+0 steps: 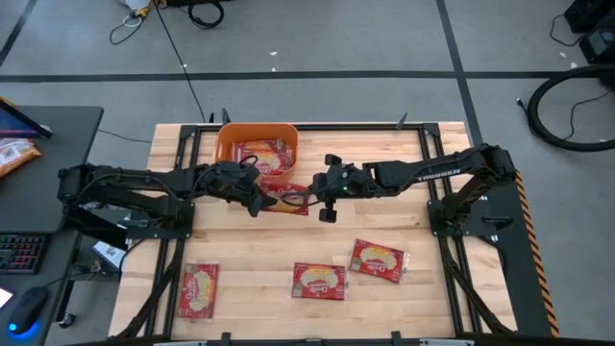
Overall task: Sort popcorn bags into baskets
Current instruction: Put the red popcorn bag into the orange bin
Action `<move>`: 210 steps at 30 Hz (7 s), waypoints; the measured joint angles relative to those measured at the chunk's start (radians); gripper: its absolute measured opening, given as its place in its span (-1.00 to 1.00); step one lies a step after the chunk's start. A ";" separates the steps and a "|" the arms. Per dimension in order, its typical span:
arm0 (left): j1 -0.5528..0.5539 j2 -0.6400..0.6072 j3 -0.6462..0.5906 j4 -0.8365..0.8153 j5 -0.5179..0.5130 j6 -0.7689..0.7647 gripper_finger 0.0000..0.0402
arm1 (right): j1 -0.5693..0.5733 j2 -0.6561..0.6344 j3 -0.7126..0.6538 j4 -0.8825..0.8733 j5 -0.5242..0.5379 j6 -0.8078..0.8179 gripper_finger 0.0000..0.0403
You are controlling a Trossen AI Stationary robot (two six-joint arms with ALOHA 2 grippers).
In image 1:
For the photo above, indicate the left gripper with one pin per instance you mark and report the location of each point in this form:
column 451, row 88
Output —
column 230, row 180

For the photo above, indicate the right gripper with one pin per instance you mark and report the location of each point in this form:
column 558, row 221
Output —
column 343, row 185

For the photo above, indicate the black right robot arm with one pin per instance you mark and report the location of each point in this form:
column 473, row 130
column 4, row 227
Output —
column 432, row 170

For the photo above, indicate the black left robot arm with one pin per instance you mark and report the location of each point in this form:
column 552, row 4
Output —
column 120, row 185

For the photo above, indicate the orange plastic basket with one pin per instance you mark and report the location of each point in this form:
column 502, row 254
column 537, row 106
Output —
column 257, row 130

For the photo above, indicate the small white device box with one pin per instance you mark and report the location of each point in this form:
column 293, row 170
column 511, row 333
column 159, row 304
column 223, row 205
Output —
column 109, row 254

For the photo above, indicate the black desk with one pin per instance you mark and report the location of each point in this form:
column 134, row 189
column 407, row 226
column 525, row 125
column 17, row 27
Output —
column 62, row 144

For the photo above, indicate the black caster wheel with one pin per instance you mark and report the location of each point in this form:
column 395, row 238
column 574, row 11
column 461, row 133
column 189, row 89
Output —
column 67, row 320

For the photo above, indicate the black keyboard red backlight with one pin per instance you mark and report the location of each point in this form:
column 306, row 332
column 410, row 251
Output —
column 21, row 252

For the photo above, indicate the orange snack bag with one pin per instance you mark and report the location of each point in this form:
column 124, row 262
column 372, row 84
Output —
column 14, row 156

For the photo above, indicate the tilted monitor screen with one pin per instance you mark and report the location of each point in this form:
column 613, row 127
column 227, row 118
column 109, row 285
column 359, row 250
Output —
column 19, row 122

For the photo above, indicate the black mouse blue light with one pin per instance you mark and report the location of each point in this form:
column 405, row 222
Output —
column 26, row 310

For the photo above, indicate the white paper sheet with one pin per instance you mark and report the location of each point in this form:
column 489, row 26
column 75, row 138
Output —
column 4, row 297

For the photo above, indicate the black equipment case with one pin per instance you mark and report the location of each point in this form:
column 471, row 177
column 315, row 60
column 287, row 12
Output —
column 598, row 38

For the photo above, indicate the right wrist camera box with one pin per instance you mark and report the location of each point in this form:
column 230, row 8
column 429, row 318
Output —
column 328, row 214

